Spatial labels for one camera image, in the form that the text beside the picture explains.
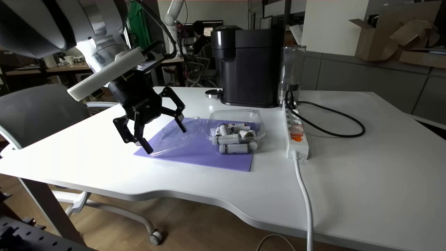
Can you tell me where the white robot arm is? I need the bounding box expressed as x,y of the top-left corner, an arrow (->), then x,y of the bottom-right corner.
0,0 -> 186,152

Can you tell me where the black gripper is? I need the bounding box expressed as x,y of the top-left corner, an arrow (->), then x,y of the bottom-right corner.
108,69 -> 188,155

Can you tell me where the white power strip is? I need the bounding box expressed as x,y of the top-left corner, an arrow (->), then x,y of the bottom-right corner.
285,111 -> 310,161

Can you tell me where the grey office chair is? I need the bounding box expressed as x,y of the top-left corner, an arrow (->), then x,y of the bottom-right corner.
0,84 -> 165,246

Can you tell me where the black coffee machine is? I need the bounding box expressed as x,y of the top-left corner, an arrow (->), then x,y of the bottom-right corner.
211,27 -> 285,108

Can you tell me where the cardboard box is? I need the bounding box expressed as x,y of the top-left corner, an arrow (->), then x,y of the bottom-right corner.
350,0 -> 441,62

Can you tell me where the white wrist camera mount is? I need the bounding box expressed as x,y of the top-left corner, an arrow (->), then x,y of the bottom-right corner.
67,48 -> 147,101

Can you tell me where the white power cable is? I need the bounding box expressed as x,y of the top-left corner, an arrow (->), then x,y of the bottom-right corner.
293,155 -> 315,251

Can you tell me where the clear plastic box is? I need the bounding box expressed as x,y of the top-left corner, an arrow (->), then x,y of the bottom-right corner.
176,108 -> 268,157

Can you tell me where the black power cable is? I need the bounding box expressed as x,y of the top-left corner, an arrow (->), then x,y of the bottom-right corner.
285,88 -> 367,140

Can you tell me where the purple paper sheet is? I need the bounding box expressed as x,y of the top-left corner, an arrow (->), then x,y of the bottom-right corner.
135,122 -> 255,172

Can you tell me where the clear water tank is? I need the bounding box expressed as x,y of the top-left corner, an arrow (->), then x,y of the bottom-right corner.
280,46 -> 306,99

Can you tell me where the white batteries pile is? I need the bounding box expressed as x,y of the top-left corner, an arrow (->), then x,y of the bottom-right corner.
209,123 -> 258,155

